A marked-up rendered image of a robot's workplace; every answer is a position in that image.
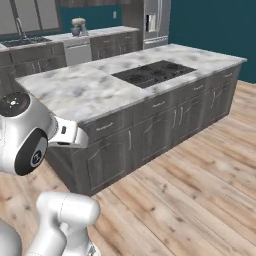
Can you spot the grey cupboard run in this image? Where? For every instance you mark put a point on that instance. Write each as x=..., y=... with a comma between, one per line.
x=30, y=63
x=115, y=45

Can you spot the steel sink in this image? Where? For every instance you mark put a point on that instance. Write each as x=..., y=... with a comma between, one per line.
x=25, y=41

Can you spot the silver tap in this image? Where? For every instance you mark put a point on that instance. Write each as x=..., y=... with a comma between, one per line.
x=20, y=28

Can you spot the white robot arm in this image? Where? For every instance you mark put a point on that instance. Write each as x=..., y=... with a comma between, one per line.
x=23, y=133

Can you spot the white dishwasher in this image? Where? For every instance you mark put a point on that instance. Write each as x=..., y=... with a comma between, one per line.
x=78, y=53

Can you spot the black hob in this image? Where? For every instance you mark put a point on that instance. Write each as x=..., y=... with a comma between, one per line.
x=154, y=73

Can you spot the grey drawer front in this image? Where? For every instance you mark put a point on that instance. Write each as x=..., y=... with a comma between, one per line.
x=106, y=131
x=159, y=110
x=198, y=91
x=228, y=79

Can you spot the tall grey cupboard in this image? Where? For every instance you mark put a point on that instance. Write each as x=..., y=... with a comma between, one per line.
x=133, y=16

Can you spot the grey kitchen island cupboard body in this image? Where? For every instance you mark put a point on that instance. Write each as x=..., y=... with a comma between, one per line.
x=66, y=170

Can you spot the steel fridge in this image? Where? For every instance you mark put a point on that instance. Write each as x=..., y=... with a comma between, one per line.
x=156, y=23

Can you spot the grey cupboard door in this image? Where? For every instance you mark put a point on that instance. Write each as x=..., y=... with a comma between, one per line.
x=193, y=116
x=222, y=101
x=155, y=136
x=106, y=163

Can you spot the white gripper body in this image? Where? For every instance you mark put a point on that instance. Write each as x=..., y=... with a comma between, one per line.
x=82, y=140

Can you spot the white stand mixer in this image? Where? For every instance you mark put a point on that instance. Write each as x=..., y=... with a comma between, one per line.
x=79, y=27

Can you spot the white wall socket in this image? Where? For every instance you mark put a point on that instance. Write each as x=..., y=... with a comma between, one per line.
x=114, y=14

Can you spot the dark wall cupboards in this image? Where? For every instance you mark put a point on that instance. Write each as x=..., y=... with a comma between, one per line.
x=93, y=2

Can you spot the window with dark frame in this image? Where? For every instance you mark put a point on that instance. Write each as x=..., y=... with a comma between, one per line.
x=30, y=15

